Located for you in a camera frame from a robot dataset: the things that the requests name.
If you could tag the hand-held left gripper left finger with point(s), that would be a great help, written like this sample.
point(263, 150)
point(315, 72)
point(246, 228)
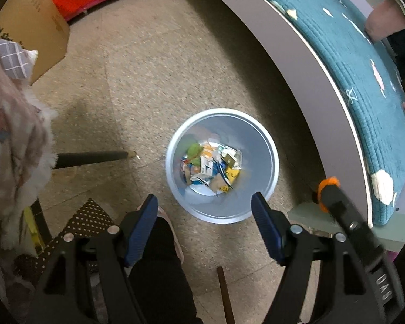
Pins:
point(140, 233)

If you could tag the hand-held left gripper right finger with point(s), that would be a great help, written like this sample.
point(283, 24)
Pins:
point(268, 233)

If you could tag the pile of wrappers and scraps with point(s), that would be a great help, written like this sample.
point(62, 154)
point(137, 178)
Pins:
point(209, 168)

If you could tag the light blue plastic bin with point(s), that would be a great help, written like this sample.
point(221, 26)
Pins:
point(222, 125)

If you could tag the pink slipper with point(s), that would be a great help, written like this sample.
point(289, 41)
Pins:
point(173, 239)

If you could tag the person's leg in black trousers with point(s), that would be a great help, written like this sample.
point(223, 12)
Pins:
point(162, 276)

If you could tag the dotted brown seat cushion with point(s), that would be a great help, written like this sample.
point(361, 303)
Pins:
point(87, 219)

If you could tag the dark chair leg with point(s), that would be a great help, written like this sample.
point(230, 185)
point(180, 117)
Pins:
point(87, 158)
point(226, 297)

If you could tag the teal quilted bed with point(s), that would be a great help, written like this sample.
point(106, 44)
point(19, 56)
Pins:
point(357, 74)

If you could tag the fluffy pink white cloth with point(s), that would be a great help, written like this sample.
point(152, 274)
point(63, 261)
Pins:
point(17, 148)

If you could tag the grey checked tablecloth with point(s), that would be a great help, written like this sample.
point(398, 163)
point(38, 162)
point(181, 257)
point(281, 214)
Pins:
point(11, 59)

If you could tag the brown cardboard box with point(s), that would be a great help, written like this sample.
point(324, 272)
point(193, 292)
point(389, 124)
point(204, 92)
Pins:
point(30, 17)

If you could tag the mint and white bunk bed frame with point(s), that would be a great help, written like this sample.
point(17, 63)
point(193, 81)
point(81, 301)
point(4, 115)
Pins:
point(307, 74)

